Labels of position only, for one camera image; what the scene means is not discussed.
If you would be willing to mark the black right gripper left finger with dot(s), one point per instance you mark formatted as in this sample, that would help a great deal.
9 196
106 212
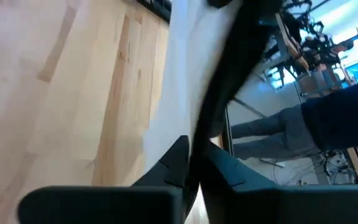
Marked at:
104 205

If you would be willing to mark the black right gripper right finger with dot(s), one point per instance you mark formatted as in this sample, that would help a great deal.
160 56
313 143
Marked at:
291 205

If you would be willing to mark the clear plastic bag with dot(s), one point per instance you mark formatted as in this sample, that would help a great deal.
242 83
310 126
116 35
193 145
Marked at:
182 77

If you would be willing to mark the person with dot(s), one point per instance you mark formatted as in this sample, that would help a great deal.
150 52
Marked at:
337 118

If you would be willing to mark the background robot workstation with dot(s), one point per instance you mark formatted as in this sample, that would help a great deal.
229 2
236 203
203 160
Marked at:
315 46

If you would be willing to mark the black metal table frame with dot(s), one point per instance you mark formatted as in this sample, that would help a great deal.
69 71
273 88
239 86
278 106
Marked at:
157 7

